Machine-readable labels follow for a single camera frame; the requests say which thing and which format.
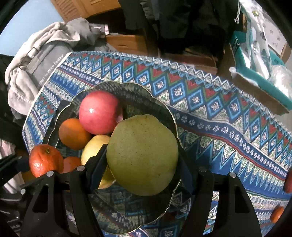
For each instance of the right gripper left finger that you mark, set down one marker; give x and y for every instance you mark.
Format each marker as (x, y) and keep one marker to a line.
(70, 212)

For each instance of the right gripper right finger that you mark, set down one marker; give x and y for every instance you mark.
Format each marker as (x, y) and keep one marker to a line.
(235, 214)

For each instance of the small tangerine back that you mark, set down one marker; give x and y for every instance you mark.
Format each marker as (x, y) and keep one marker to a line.
(276, 214)

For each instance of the small tangerine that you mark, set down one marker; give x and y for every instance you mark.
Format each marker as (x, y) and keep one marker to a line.
(44, 158)
(276, 214)

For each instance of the large orange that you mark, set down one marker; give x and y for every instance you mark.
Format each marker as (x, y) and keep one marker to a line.
(70, 163)
(73, 135)

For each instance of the small tangerine front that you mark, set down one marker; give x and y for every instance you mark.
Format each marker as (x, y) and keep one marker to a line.
(44, 158)

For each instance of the red apple back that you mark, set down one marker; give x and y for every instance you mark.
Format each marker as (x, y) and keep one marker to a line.
(288, 183)

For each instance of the red apple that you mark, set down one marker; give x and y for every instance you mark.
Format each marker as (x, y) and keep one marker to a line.
(100, 112)
(288, 183)

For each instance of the large orange front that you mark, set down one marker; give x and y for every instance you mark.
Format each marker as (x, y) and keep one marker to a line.
(73, 135)

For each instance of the yellow-green pear back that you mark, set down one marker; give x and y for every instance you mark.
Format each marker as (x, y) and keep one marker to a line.
(142, 155)

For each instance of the red apple front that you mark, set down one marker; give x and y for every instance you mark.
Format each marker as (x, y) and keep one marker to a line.
(100, 112)

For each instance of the dark glass fruit plate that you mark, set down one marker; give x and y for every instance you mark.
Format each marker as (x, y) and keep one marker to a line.
(117, 210)

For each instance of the patterned blue tablecloth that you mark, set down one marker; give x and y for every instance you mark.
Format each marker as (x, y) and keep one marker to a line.
(217, 122)

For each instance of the teal plastic bin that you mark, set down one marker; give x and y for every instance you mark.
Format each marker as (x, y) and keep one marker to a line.
(252, 75)

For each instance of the pile of grey clothes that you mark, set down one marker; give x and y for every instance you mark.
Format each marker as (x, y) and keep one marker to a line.
(38, 57)

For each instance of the clear plastic bag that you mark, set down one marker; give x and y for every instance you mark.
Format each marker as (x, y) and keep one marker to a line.
(281, 78)

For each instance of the brown cardboard box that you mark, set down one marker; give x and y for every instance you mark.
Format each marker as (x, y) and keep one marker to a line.
(209, 64)

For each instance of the white printed rice bag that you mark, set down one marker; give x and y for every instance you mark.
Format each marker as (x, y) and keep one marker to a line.
(257, 47)

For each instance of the wooden drawer box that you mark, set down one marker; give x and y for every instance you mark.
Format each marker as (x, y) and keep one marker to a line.
(132, 44)

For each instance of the white patterned storage box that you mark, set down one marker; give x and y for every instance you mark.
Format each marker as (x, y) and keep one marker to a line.
(275, 38)

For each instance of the black hanging jacket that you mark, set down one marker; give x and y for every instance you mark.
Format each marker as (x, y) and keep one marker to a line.
(200, 26)

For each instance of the wooden louvered wardrobe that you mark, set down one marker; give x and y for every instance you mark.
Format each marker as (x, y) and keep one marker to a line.
(72, 9)

